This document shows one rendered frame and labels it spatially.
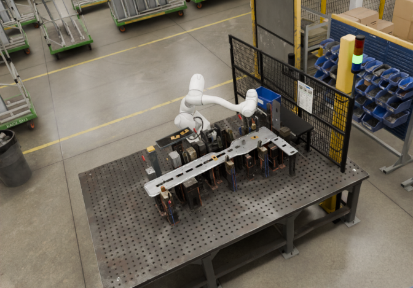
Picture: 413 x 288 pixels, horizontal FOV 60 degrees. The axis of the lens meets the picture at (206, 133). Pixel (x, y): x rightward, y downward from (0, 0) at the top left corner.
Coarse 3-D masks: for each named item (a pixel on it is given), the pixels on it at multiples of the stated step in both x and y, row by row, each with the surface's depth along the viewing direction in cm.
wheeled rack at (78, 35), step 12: (72, 0) 946; (36, 12) 832; (60, 24) 959; (72, 24) 946; (48, 36) 896; (60, 36) 868; (72, 36) 861; (84, 36) 859; (60, 48) 821; (72, 48) 829
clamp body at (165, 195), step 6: (162, 192) 305; (168, 192) 304; (162, 198) 306; (168, 198) 304; (168, 204) 304; (168, 210) 310; (174, 210) 318; (168, 216) 317; (174, 216) 316; (174, 222) 319
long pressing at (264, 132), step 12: (252, 132) 362; (264, 132) 360; (240, 144) 350; (252, 144) 348; (204, 156) 343; (180, 168) 335; (192, 168) 333; (204, 168) 330; (156, 180) 327; (180, 180) 322; (156, 192) 314
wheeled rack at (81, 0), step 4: (80, 0) 1118; (84, 0) 1117; (88, 0) 1106; (92, 0) 1104; (96, 0) 1092; (100, 0) 1093; (104, 0) 1091; (72, 4) 1099; (76, 4) 1078; (80, 4) 1080; (84, 4) 1081; (88, 4) 1080; (92, 4) 1084; (76, 8) 1073
